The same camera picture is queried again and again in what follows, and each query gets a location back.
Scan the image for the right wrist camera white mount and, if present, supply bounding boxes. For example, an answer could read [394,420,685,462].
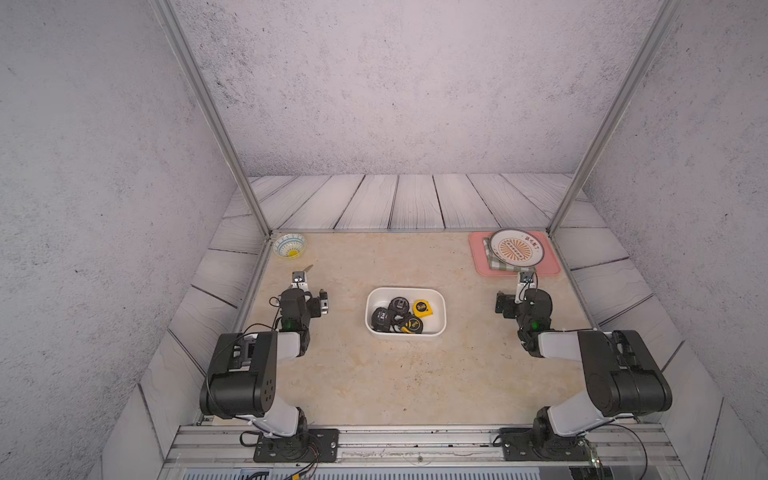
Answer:
[517,269,538,296]

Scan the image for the pink tray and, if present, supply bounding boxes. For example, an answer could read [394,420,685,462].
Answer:
[469,231,562,278]

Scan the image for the aluminium frame post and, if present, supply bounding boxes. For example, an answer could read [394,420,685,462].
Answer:
[546,0,682,238]
[150,0,272,237]

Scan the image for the right aluminium frame post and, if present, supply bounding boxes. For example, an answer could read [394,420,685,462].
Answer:
[546,0,682,238]

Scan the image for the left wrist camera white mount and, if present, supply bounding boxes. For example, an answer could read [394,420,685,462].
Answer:
[291,271,308,291]

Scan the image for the patterned ceramic bowl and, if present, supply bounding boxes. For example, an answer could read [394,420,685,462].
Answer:
[272,233,308,259]

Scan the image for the white plastic storage box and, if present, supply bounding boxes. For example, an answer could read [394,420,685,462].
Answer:
[364,287,447,340]

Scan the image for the dark grey 5M tape measure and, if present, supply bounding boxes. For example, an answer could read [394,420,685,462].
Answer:
[370,307,397,333]

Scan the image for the left aluminium frame post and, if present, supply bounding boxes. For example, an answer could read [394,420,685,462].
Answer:
[150,0,272,237]

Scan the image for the white orange patterned plate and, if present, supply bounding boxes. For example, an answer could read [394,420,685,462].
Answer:
[489,229,545,268]

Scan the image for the round black tape measure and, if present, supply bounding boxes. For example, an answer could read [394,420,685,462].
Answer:
[388,296,410,316]

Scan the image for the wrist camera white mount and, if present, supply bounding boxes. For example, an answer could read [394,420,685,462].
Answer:
[517,269,538,296]
[291,271,308,291]

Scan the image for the green checkered cloth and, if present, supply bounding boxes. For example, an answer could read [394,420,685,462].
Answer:
[482,238,520,272]

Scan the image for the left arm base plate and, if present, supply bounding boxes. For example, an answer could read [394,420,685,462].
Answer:
[253,429,340,464]

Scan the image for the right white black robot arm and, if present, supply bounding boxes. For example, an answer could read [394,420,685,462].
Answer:
[495,288,673,460]

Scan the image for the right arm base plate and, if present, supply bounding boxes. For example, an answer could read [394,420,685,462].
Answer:
[499,428,592,462]

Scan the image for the small yellow tape measure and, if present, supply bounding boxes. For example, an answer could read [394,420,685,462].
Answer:
[412,300,433,318]

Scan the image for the black yellow 3m tape measure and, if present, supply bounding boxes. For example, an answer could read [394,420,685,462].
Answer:
[398,315,424,334]

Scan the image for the aluminium front rail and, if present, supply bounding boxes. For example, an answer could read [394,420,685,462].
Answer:
[163,423,688,479]

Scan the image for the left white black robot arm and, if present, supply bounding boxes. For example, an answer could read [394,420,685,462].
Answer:
[199,287,329,439]

